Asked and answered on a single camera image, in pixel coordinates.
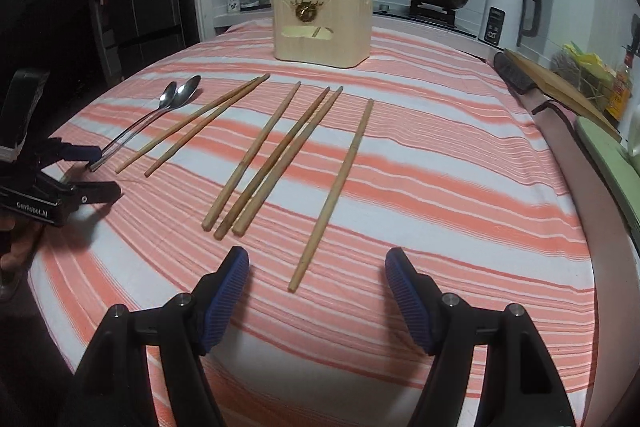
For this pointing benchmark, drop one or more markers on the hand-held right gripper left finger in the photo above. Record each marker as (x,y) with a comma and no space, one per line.
(227,302)

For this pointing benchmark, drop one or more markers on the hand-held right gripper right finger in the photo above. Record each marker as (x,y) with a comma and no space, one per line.
(407,302)

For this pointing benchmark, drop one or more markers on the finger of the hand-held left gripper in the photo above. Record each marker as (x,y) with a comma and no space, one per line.
(100,193)
(85,154)

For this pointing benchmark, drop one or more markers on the two metal spoons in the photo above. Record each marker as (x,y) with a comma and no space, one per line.
(186,91)

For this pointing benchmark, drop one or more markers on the pale wooden utensil box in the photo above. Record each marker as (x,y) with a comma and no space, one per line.
(340,29)

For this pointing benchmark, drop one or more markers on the person's left hand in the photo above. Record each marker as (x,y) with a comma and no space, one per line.
(17,247)

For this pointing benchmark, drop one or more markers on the orange striped tablecloth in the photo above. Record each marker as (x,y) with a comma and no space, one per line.
(450,187)

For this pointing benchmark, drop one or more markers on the white labelled spice jar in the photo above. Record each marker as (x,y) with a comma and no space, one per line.
(233,2)

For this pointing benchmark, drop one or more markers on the pink cloth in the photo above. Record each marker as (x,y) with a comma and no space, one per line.
(580,167)

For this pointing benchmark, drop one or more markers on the green tray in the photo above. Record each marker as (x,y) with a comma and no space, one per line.
(612,157)

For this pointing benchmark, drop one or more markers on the black oblong pad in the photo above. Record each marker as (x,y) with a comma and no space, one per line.
(515,74)

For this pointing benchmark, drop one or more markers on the wooden cutting board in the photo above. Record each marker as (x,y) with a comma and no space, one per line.
(560,89)

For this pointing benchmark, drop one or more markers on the black gas hob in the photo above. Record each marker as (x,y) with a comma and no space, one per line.
(425,19)

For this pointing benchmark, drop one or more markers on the yellow label oil bottle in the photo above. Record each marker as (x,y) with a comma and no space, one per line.
(622,89)

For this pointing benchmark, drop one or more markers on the white electric kettle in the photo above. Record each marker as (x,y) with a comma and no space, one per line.
(500,12)

